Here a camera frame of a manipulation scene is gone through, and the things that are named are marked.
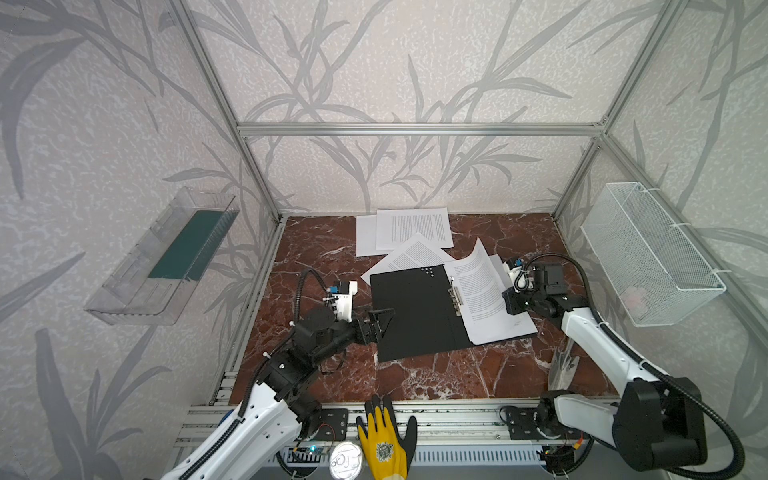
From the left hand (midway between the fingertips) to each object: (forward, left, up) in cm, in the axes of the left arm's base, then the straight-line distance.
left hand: (387, 305), depth 71 cm
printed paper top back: (+45, 0, -22) cm, 50 cm away
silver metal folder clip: (+14, -21, -21) cm, 33 cm away
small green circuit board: (-28, +19, -24) cm, 42 cm away
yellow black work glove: (-29, -1, -19) cm, 34 cm away
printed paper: (+19, -29, -20) cm, 40 cm away
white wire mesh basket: (+2, -58, +13) cm, 59 cm away
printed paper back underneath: (+41, +11, -24) cm, 48 cm away
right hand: (+13, -35, -11) cm, 39 cm away
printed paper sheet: (+18, -29, -20) cm, 40 cm away
